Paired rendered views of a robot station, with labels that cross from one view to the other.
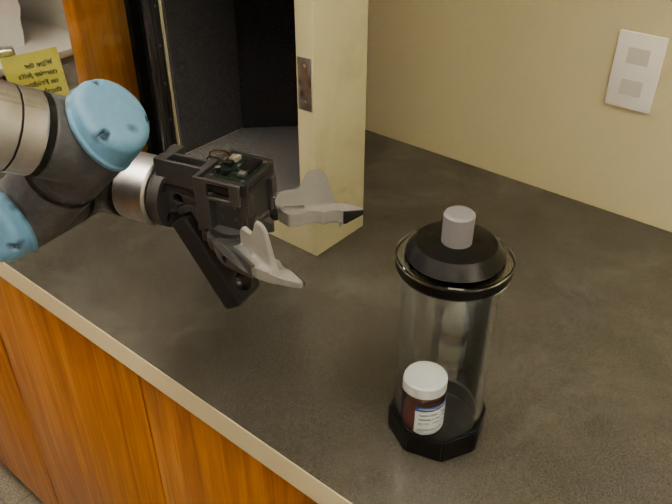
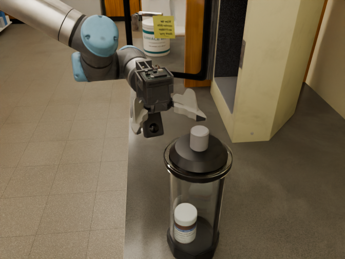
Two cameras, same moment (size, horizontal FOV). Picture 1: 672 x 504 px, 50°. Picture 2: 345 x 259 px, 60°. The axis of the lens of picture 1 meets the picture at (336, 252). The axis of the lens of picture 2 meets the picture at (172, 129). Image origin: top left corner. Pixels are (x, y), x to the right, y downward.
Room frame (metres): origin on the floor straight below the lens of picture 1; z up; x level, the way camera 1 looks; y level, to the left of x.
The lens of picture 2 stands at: (0.25, -0.34, 1.46)
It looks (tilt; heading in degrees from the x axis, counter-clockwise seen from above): 34 degrees down; 45
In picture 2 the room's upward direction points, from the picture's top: straight up
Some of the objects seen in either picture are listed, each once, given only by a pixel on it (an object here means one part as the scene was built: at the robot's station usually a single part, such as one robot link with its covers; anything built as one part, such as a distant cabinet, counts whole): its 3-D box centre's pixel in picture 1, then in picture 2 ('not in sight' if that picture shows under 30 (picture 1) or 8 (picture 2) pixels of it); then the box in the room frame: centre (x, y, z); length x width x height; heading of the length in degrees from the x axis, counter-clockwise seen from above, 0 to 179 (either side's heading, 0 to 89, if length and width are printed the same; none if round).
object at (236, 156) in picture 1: (214, 198); (150, 86); (0.65, 0.13, 1.16); 0.12 x 0.08 x 0.09; 66
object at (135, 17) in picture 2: not in sight; (135, 22); (0.91, 0.50, 1.18); 0.02 x 0.02 x 0.06; 29
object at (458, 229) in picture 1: (456, 243); (198, 147); (0.54, -0.11, 1.18); 0.09 x 0.09 x 0.07
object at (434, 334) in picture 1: (444, 342); (195, 200); (0.54, -0.11, 1.06); 0.11 x 0.11 x 0.21
